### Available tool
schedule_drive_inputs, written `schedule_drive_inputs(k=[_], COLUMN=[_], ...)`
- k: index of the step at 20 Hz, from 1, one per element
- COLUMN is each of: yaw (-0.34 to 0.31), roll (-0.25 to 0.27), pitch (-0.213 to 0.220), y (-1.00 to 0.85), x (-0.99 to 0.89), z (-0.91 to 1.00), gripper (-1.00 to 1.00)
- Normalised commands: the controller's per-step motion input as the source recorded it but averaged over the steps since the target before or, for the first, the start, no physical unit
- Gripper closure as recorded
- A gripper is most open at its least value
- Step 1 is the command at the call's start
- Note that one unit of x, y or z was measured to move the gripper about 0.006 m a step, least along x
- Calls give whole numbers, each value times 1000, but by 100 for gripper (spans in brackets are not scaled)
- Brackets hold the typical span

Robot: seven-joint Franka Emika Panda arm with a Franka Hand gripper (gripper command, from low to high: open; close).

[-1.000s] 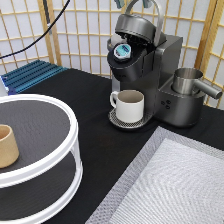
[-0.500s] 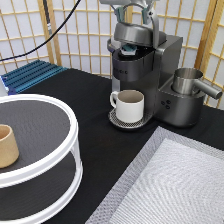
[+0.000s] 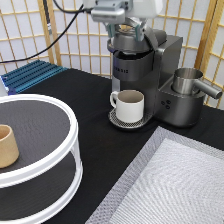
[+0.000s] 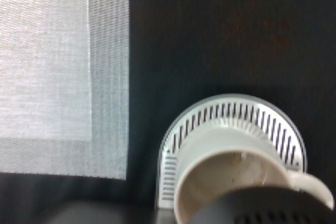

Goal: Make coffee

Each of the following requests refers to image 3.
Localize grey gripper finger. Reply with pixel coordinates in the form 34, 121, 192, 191
134, 20, 146, 41
106, 24, 119, 38

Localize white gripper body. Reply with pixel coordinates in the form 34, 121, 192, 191
83, 0, 163, 18

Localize grey coffee machine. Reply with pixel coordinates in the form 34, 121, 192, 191
107, 21, 207, 130

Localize steel milk frother jug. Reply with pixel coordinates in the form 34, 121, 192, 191
172, 68, 222, 99

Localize white ceramic mug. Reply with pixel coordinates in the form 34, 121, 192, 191
110, 90, 144, 123

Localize grey woven placemat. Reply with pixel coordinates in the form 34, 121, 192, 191
85, 127, 224, 224

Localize white two-tier round shelf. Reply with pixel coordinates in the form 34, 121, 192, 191
0, 94, 83, 224

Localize tan wooden cup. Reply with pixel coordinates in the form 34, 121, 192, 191
0, 125, 19, 168

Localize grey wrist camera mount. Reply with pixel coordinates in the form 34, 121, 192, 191
91, 0, 133, 24

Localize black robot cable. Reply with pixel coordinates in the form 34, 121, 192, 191
0, 0, 93, 65

